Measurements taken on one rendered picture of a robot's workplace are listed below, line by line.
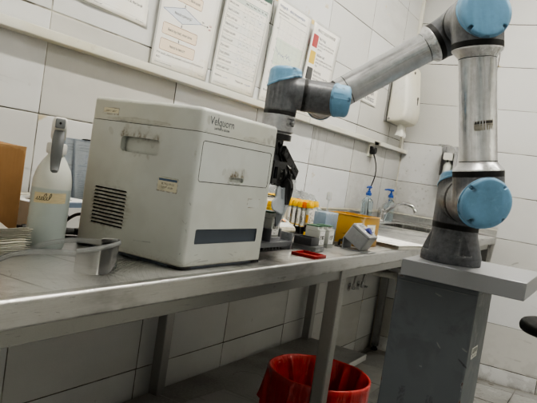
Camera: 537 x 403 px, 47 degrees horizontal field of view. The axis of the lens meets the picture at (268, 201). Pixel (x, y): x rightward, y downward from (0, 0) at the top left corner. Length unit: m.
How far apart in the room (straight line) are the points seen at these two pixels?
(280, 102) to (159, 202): 0.40
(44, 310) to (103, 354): 1.17
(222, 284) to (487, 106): 0.72
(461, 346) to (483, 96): 0.59
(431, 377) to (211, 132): 0.83
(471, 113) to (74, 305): 0.96
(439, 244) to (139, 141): 0.79
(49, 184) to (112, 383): 1.06
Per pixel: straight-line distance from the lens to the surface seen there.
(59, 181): 1.17
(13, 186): 1.26
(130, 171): 1.20
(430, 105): 4.16
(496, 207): 1.45
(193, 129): 1.12
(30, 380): 1.86
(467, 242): 1.59
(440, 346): 1.58
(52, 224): 1.18
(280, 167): 1.39
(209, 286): 1.14
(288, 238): 1.50
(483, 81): 1.47
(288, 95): 1.40
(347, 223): 2.01
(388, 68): 1.56
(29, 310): 0.85
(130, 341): 2.10
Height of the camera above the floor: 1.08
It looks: 3 degrees down
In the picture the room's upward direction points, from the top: 9 degrees clockwise
